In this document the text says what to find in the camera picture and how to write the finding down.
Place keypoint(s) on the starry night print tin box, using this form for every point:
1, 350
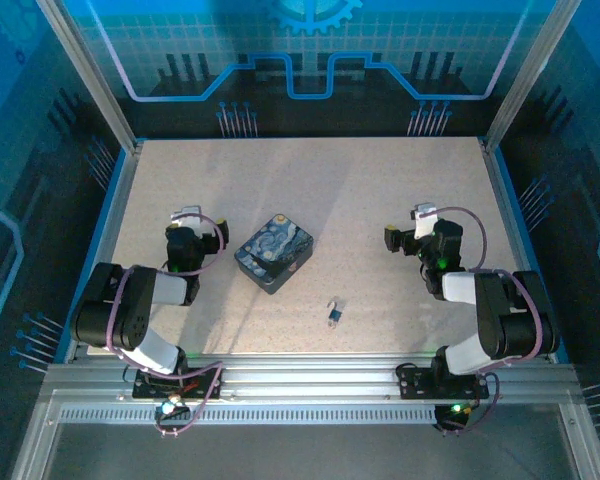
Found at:
272, 252

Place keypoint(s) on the small blue padlock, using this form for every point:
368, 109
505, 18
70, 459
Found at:
336, 314

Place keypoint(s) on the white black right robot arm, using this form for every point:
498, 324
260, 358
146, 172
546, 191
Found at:
457, 285

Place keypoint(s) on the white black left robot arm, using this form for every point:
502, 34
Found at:
167, 290

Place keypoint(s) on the green lit connector board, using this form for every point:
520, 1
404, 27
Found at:
169, 407
455, 410

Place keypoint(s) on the aluminium table side rail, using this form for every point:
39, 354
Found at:
510, 220
115, 220

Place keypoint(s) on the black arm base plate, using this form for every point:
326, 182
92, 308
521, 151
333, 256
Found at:
205, 385
412, 382

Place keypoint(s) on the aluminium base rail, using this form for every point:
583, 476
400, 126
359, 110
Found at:
305, 380

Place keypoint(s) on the aluminium frame post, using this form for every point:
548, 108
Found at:
87, 75
530, 75

